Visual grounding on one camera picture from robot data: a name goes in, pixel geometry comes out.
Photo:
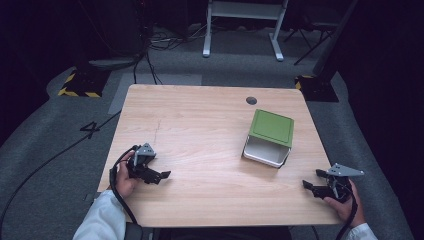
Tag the grey slanted stand pole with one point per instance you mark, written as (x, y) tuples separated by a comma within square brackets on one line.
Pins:
[(333, 40)]

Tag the white box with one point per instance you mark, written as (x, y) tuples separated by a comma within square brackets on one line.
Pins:
[(265, 151)]

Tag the person's right hand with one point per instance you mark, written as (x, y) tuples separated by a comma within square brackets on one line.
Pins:
[(346, 210)]

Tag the green box lid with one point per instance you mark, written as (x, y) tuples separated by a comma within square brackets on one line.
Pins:
[(271, 127)]

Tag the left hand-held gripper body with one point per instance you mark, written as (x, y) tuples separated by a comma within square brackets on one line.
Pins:
[(142, 159)]

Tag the yellow black striped stand base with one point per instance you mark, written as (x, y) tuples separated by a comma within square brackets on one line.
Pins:
[(316, 90), (83, 85)]

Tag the person's left hand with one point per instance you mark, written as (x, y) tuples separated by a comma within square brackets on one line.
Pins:
[(124, 181)]

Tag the white desk frame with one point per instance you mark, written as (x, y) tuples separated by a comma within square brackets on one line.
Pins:
[(245, 10)]

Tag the black tripod legs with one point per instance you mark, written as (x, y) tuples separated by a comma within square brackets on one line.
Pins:
[(311, 40)]

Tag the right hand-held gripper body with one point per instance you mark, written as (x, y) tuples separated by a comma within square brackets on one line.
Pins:
[(338, 186)]

